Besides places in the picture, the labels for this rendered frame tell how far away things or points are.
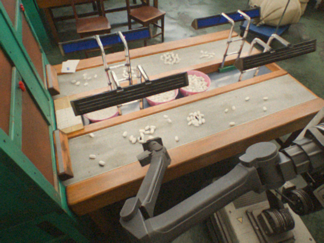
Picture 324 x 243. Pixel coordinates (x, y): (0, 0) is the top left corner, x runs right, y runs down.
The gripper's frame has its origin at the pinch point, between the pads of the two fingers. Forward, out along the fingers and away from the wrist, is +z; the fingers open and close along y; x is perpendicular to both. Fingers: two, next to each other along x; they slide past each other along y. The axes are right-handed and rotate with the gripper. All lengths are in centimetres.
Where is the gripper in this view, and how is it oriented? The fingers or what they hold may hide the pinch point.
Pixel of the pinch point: (149, 141)
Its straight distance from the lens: 115.5
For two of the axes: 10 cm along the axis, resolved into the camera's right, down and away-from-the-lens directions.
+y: -9.3, 2.8, -2.4
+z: -2.9, -1.5, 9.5
